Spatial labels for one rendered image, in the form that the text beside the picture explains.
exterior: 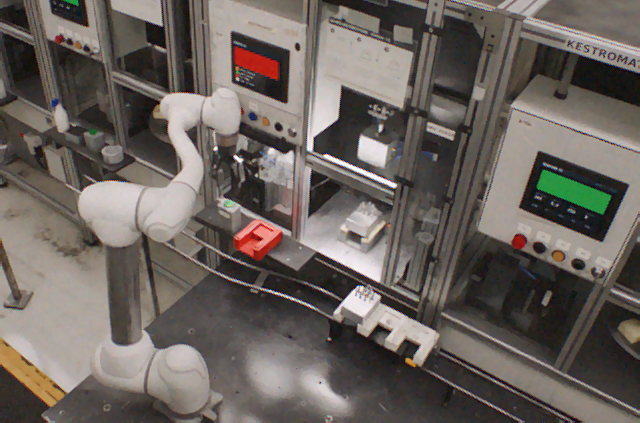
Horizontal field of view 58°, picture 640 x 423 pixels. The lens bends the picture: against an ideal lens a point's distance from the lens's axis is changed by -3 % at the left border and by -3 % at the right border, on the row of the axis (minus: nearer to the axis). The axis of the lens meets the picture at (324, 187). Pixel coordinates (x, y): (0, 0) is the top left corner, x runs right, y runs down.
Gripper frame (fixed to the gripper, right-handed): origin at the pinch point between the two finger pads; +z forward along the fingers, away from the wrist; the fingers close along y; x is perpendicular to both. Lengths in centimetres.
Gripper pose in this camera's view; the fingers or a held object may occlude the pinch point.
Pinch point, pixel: (228, 184)
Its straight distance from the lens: 234.8
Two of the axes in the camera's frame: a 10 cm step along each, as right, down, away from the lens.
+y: -8.3, -3.8, 4.0
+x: -5.5, 4.8, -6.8
